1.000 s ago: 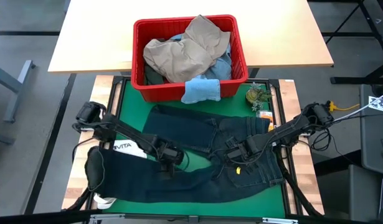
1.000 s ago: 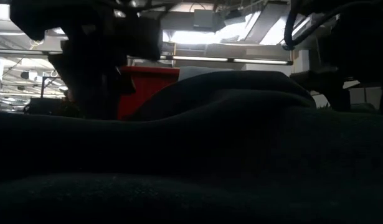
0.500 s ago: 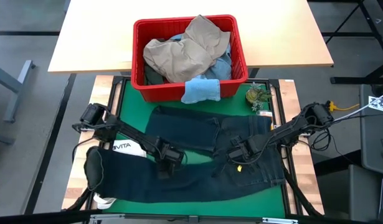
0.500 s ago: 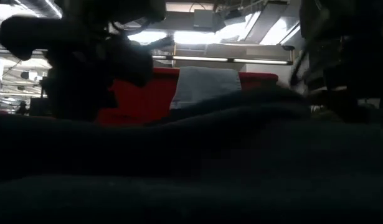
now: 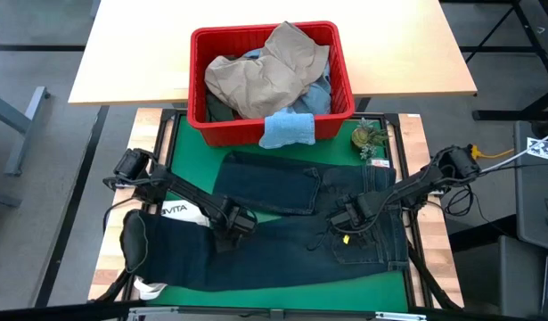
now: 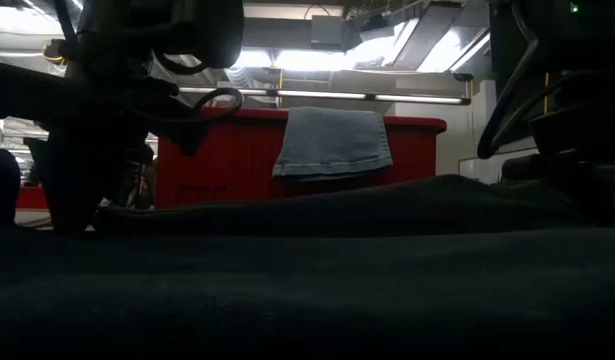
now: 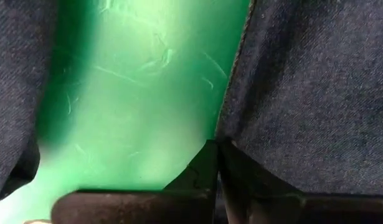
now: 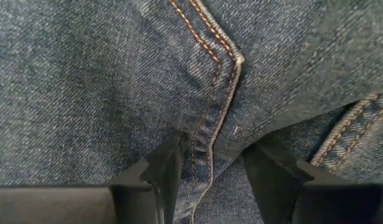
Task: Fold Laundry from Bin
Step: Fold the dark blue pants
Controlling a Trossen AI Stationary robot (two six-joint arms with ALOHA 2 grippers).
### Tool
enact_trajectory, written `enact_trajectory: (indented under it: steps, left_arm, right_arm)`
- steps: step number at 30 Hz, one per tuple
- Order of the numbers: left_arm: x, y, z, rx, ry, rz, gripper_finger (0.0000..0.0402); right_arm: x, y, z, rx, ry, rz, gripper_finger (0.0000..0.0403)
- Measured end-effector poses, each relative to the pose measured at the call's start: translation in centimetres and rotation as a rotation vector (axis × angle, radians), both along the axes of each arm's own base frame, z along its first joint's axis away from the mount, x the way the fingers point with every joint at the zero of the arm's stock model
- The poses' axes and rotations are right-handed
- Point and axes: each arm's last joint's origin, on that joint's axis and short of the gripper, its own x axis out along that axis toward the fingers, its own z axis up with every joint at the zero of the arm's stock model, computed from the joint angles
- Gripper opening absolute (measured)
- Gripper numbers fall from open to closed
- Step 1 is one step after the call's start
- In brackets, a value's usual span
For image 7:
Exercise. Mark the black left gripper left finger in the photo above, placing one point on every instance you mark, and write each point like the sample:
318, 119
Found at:
147, 208

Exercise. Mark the green table mat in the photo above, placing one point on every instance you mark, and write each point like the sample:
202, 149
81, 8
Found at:
132, 93

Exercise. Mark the dark blue denim jeans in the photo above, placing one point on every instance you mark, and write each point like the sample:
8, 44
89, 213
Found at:
303, 93

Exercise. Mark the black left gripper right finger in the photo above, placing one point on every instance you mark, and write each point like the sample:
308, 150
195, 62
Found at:
287, 211

